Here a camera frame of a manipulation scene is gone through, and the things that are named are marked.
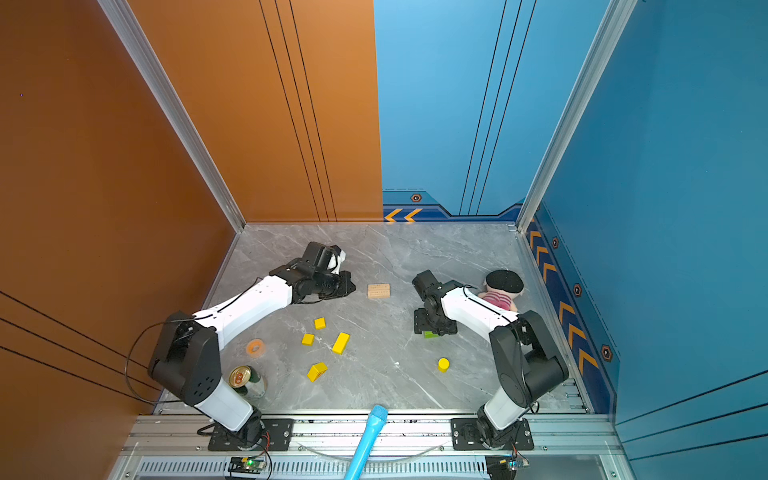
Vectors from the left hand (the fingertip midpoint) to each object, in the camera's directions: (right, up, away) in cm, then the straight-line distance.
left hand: (358, 284), depth 87 cm
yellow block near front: (-11, -23, -5) cm, 26 cm away
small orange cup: (-30, -19, -1) cm, 35 cm away
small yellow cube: (-12, -13, +5) cm, 18 cm away
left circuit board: (-24, -41, -17) cm, 50 cm away
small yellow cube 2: (-15, -17, +2) cm, 23 cm away
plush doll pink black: (+45, -2, +6) cm, 45 cm away
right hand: (+21, -14, +2) cm, 25 cm away
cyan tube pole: (+6, -31, -15) cm, 35 cm away
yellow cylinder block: (+24, -22, -5) cm, 33 cm away
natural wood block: (+6, -3, +12) cm, 14 cm away
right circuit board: (+37, -42, -17) cm, 58 cm away
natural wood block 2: (+6, -5, +12) cm, 14 cm away
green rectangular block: (+21, -16, +2) cm, 26 cm away
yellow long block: (-5, -17, 0) cm, 18 cm away
